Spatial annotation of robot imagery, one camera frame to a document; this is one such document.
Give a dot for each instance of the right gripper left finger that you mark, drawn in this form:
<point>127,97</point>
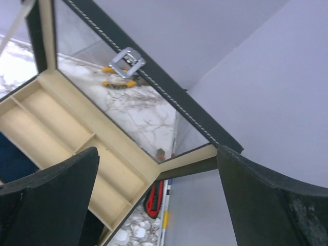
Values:
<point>50,207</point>

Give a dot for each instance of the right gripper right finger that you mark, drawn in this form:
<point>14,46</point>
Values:
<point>268,208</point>

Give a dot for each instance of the black compartment box with lid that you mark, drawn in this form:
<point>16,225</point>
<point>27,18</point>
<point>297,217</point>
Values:
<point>142,134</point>

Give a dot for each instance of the rolled navy blue cloth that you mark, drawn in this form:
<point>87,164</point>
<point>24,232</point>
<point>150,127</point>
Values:
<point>14,163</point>

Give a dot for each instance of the yellow handled pliers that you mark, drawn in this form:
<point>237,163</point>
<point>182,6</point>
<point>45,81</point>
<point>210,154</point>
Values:
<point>116,82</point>

